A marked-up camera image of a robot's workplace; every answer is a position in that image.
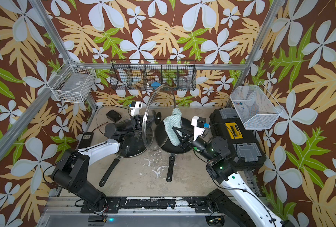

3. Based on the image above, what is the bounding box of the green microfibre cloth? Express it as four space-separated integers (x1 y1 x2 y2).
163 108 182 146

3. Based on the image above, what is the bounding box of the white wire basket left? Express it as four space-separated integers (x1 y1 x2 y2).
47 60 97 104

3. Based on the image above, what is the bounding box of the left black frying pan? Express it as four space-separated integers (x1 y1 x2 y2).
99 156 122 187

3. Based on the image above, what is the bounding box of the black tool case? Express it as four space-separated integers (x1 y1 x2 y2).
209 108 266 171

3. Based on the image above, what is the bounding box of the right black frying pan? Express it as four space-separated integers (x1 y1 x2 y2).
155 122 192 182

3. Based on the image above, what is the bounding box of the black wire basket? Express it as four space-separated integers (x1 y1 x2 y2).
108 59 197 91

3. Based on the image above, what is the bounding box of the white mesh basket right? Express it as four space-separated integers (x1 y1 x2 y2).
230 85 284 130

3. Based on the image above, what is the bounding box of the glass pot lid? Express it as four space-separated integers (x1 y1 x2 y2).
141 85 176 151
111 120 147 158

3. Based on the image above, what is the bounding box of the small black box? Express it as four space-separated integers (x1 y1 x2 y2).
106 110 122 123

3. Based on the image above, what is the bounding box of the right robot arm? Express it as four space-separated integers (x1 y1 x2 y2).
164 115 293 227

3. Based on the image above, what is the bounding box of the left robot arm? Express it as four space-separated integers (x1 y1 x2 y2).
52 102 146 212

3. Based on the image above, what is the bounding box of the black frying pan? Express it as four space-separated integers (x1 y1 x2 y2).
155 122 192 182
99 156 122 187

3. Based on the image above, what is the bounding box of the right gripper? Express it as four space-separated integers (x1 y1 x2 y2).
175 127 217 165

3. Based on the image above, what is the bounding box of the black power adapter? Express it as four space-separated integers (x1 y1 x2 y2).
78 132 94 149

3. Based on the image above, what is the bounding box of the blue object in basket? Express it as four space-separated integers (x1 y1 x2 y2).
151 82 161 89

